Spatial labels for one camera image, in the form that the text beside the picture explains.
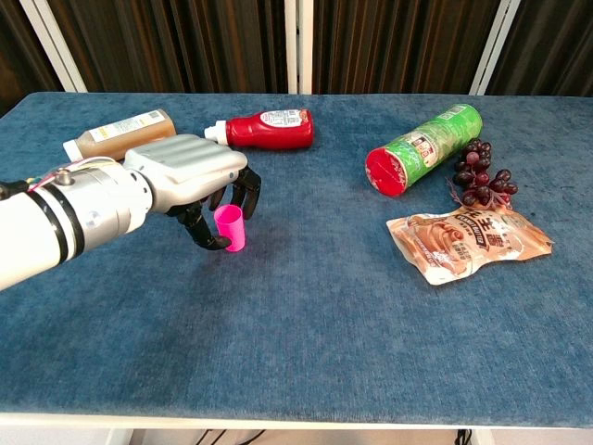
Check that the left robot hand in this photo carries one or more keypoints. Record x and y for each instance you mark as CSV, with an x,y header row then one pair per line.
x,y
190,169

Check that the pink plastic cup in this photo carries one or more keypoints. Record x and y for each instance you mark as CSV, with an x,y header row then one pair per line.
x,y
231,227

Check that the brown juice bottle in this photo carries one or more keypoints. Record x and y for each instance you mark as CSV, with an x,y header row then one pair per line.
x,y
125,134

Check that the red ketchup bottle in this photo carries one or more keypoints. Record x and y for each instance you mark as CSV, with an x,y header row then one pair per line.
x,y
268,130

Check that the blue table cloth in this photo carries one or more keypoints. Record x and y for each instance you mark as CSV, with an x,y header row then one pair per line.
x,y
324,347

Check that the green chips can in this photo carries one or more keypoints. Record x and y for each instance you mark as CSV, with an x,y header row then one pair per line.
x,y
421,148

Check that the orange peanut snack pouch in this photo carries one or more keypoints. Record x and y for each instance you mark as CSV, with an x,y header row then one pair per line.
x,y
463,241

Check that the dark red grape bunch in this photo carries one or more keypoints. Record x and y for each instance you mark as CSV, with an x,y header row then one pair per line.
x,y
482,178

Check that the white screen frame post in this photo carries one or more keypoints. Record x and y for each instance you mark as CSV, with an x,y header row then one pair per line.
x,y
299,46
493,51
55,51

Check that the white table frame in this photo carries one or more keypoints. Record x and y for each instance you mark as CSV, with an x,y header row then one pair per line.
x,y
296,423

